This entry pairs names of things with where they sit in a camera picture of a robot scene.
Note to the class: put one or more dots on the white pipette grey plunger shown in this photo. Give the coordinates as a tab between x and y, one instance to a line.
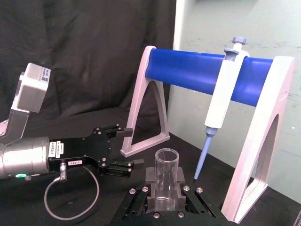
223	94

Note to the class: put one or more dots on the white pipette stand blue bar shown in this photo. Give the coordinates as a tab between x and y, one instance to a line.
183	68

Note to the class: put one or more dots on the pale blue pipette tip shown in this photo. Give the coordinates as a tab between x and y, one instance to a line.
202	160

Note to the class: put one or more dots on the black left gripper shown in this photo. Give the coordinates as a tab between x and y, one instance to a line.
89	150

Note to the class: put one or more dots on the clear glass tube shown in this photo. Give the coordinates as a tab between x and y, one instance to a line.
166	179

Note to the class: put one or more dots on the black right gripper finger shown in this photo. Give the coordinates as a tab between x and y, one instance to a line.
200	200

